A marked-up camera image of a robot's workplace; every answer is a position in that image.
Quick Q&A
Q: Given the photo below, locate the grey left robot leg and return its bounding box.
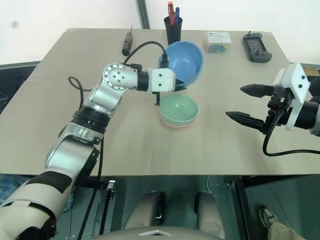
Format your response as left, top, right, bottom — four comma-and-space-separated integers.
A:
123, 190, 167, 230

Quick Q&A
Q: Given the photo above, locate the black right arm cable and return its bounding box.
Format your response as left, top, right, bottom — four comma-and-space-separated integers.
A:
262, 107, 320, 157

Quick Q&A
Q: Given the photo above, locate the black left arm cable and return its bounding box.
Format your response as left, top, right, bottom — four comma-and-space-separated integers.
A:
68, 41, 171, 240

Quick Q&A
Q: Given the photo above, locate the pink bowl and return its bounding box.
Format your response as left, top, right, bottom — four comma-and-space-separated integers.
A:
161, 116, 197, 130

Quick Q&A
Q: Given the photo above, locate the black handheld remote controller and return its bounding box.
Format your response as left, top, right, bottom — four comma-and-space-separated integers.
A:
241, 30, 273, 64

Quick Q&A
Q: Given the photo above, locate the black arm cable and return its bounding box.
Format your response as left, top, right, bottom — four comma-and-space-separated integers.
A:
262, 107, 320, 157
68, 41, 171, 240

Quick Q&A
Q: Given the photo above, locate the white box with blue label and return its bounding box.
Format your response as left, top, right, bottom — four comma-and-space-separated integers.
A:
206, 31, 232, 54

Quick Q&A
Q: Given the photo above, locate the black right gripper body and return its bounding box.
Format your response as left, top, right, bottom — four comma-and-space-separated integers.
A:
259, 86, 294, 136

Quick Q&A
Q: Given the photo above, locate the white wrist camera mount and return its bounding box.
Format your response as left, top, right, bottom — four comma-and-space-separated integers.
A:
273, 62, 312, 131
151, 67, 176, 95

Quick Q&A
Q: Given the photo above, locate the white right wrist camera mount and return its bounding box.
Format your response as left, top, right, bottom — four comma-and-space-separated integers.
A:
273, 62, 312, 131

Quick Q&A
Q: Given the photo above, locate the khaki trouser leg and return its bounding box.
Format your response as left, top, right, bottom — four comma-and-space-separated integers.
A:
267, 220, 320, 240

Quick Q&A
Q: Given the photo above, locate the grey right robot leg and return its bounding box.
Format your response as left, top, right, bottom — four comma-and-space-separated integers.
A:
194, 191, 226, 238

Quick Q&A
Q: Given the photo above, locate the brown cardboard box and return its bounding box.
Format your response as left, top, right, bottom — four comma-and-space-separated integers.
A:
303, 65, 320, 79

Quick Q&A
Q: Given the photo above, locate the black and red screwdriver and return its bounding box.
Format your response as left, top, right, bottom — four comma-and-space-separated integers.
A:
121, 24, 135, 56

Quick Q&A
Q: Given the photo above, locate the green bowl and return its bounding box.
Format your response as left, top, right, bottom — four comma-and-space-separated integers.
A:
159, 93, 200, 126

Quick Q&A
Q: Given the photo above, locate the black pen cup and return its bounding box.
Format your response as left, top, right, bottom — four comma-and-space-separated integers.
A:
163, 16, 184, 46

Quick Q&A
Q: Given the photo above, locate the grey robot torso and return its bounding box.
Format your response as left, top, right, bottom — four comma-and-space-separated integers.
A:
92, 225, 226, 240

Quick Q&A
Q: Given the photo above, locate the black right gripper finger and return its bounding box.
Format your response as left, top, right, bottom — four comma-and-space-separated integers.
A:
239, 84, 276, 99
225, 111, 266, 131

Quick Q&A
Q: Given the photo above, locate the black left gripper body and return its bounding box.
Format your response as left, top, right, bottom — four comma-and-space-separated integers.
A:
152, 90, 177, 107

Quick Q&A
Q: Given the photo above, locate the grey robot leg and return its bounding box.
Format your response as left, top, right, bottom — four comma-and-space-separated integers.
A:
123, 190, 167, 230
194, 191, 226, 238

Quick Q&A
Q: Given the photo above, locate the grey sneaker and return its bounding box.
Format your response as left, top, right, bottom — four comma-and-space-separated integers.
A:
258, 205, 280, 230

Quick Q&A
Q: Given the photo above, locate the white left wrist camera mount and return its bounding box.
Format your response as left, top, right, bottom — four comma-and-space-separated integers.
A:
151, 67, 176, 95

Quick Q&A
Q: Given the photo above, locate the black box beside table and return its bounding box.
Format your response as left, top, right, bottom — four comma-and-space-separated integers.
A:
0, 60, 41, 114

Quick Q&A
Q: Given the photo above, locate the orange and red marker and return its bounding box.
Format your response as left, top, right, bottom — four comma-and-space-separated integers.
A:
167, 0, 176, 26

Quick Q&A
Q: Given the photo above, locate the blue bowl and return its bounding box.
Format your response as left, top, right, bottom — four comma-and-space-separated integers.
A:
156, 40, 205, 90

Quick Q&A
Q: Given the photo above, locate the dark vertical post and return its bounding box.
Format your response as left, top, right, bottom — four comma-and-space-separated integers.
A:
136, 0, 151, 29

